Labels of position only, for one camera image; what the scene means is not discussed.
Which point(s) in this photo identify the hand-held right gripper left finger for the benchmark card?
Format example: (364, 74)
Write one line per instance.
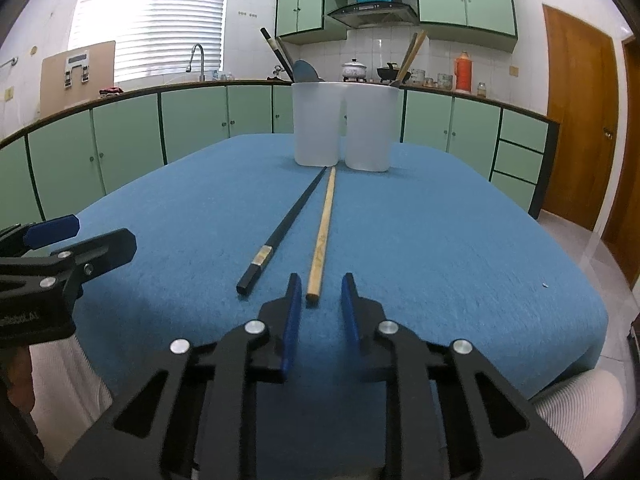
(292, 330)

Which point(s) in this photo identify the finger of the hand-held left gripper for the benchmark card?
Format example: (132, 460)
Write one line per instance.
(105, 250)
(50, 230)

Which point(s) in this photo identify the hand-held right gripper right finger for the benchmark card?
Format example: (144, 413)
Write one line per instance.
(350, 320)

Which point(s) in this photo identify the wooden chopstick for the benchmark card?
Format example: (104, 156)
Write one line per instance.
(322, 225)
(406, 60)
(415, 52)

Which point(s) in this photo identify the white plastic utensil holder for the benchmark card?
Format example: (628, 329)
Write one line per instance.
(320, 125)

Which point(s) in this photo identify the metal spoon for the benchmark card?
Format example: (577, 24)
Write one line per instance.
(307, 71)

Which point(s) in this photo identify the person's left leg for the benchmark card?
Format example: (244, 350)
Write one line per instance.
(75, 380)

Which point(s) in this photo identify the person's leg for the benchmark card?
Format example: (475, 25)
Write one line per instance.
(580, 410)
(75, 380)

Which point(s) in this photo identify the blue tablecloth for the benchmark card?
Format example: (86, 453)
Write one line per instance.
(450, 260)

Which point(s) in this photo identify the green base cabinets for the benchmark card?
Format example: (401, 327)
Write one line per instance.
(125, 130)

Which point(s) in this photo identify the brown cardboard board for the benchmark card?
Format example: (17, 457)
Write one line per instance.
(55, 90)

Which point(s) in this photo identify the red cloth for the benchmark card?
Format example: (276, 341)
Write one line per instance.
(111, 92)

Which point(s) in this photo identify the metal kitchen faucet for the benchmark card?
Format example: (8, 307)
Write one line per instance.
(203, 65)

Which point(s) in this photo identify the green drawer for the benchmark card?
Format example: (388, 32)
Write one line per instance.
(525, 130)
(520, 161)
(515, 190)

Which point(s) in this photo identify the clear drinking glasses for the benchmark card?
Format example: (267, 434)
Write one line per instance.
(223, 76)

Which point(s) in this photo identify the white window blind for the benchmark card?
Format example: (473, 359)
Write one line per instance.
(150, 25)

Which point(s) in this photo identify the person's right leg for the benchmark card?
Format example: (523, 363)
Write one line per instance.
(580, 410)

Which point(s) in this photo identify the white cooking pot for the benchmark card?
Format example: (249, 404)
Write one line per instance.
(354, 70)

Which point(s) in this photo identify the black wok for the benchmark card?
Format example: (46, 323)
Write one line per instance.
(387, 72)

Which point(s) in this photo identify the glass jar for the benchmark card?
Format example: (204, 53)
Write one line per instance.
(418, 77)
(445, 81)
(481, 89)

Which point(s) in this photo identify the orange thermos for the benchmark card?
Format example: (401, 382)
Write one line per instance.
(463, 75)

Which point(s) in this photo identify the wooden door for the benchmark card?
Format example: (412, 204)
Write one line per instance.
(575, 135)
(630, 185)

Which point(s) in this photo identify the range hood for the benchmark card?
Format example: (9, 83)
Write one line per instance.
(372, 14)

